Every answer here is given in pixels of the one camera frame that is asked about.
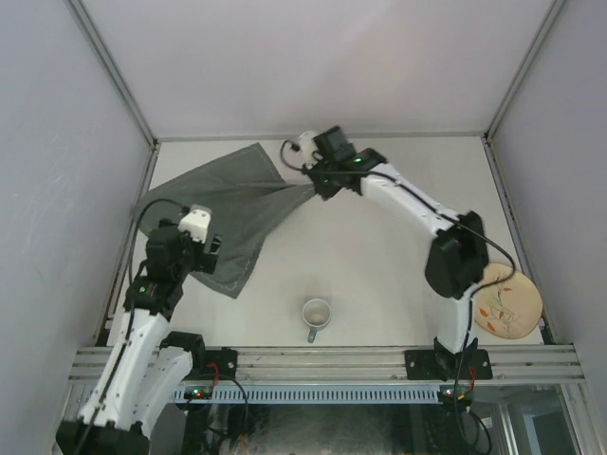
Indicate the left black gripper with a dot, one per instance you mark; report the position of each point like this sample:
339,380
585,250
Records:
205,262

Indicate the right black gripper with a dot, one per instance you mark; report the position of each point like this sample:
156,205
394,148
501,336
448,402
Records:
326,192

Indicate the grey cloth placemat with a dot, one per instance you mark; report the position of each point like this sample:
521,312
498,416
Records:
248,199

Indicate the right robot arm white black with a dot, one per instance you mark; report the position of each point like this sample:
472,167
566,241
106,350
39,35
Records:
457,255

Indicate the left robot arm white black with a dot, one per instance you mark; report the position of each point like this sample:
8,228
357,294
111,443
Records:
148,360

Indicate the beige bird pattern plate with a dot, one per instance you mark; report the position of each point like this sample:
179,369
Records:
510,309

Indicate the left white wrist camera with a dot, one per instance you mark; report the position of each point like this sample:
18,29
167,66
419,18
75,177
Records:
196,223

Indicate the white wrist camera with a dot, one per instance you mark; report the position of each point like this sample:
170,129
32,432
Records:
305,147
196,223

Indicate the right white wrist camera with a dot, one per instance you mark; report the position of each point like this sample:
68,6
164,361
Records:
305,147

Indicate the white mug blue handle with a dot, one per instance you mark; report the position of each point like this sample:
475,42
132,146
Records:
316,314

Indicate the blue slotted cable duct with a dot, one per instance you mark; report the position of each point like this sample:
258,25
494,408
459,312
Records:
302,395

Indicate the aluminium front rail frame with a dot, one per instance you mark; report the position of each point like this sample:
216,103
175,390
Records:
510,364

